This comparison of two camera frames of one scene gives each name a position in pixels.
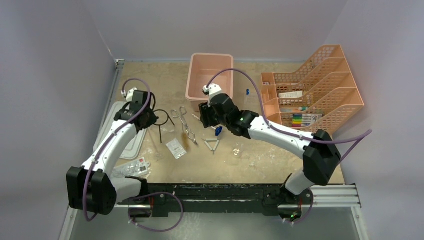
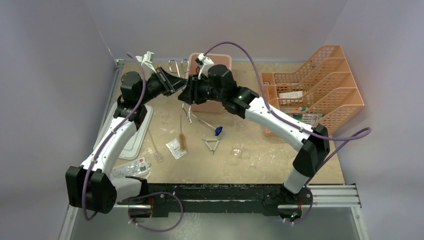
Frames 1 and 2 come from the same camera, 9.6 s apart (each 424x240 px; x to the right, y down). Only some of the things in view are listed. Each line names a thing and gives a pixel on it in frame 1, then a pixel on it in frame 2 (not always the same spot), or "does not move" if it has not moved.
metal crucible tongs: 183,111 -> 182,77
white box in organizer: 291,94 does not move
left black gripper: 152,120 -> 173,83
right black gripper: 206,112 -> 191,95
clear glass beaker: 237,150 does not move
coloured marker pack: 304,120 does not move
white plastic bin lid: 111,110 does not move
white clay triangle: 212,143 does not move
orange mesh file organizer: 319,96 does not move
